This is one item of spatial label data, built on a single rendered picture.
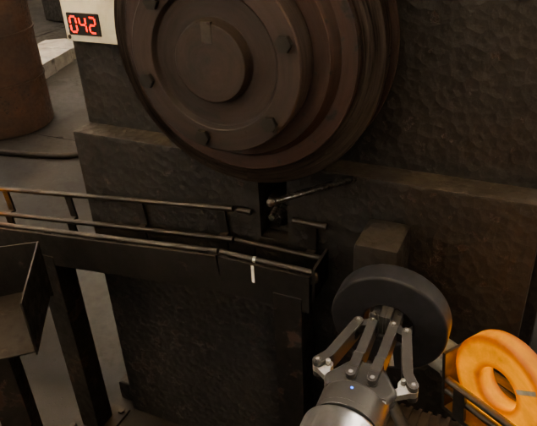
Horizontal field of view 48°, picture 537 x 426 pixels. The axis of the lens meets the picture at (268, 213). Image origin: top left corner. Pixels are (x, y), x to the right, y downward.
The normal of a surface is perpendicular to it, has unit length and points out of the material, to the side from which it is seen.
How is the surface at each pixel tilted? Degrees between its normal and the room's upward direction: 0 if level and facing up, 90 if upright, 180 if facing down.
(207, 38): 90
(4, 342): 5
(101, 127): 0
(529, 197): 0
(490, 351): 90
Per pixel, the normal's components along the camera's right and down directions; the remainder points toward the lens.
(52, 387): -0.04, -0.86
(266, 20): -0.42, 0.47
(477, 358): -0.87, 0.29
